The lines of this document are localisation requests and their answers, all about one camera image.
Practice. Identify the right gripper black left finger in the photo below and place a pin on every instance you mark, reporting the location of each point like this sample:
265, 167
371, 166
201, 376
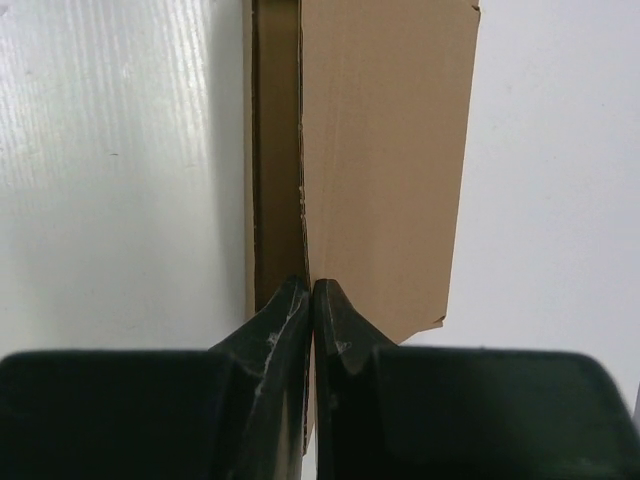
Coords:
234, 411

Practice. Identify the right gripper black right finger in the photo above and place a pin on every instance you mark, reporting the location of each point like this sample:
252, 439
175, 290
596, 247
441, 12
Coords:
386, 411

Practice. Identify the brown cardboard box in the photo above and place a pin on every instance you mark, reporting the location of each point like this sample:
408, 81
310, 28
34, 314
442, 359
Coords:
356, 116

